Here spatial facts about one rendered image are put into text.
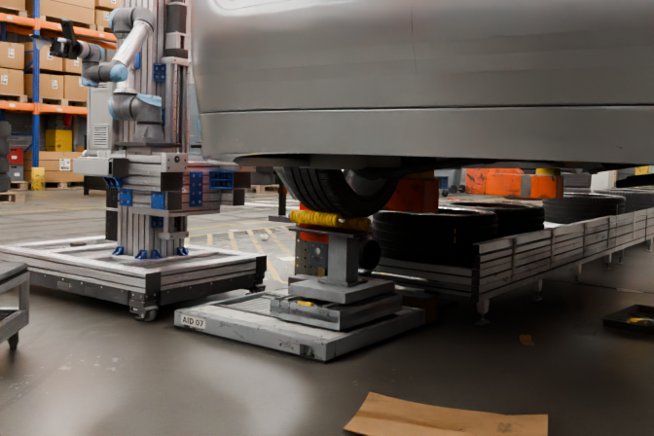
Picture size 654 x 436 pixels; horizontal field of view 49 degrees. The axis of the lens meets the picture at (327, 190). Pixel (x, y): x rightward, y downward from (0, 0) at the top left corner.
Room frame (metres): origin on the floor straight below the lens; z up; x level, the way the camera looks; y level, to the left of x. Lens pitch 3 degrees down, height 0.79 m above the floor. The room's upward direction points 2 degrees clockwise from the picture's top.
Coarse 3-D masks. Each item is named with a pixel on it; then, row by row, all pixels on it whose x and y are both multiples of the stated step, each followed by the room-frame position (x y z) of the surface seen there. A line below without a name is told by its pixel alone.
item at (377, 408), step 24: (360, 408) 2.16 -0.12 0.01; (384, 408) 2.17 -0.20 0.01; (408, 408) 2.18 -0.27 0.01; (432, 408) 2.19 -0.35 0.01; (360, 432) 1.97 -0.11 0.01; (384, 432) 1.99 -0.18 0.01; (408, 432) 2.00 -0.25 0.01; (432, 432) 2.00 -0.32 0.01; (456, 432) 2.00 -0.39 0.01; (480, 432) 2.00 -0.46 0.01; (504, 432) 2.01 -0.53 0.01; (528, 432) 1.98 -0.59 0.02
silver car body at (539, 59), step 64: (192, 0) 2.22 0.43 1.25; (256, 0) 1.96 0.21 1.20; (320, 0) 1.80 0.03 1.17; (384, 0) 1.69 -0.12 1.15; (448, 0) 1.60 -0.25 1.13; (512, 0) 1.51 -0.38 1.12; (576, 0) 1.44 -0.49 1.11; (640, 0) 1.38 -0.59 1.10; (192, 64) 2.25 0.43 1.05; (256, 64) 1.96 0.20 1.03; (320, 64) 1.83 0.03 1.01; (384, 64) 1.72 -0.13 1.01; (448, 64) 1.63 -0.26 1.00; (512, 64) 1.54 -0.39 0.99; (576, 64) 1.47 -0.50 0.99; (640, 64) 1.41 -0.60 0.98; (256, 128) 2.04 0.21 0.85; (320, 128) 1.89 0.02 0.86; (384, 128) 1.78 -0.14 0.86; (448, 128) 1.67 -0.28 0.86; (512, 128) 1.58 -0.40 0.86; (576, 128) 1.51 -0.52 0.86; (640, 128) 1.44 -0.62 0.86
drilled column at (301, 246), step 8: (296, 224) 3.96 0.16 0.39; (296, 232) 3.96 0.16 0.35; (296, 240) 3.96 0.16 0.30; (304, 240) 3.93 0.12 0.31; (296, 248) 3.96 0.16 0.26; (304, 248) 3.93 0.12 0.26; (296, 256) 3.96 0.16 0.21; (304, 256) 3.93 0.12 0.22; (296, 264) 3.96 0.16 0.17; (304, 264) 3.93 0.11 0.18; (296, 272) 3.96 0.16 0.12; (304, 272) 3.93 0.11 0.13; (312, 272) 3.95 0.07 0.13
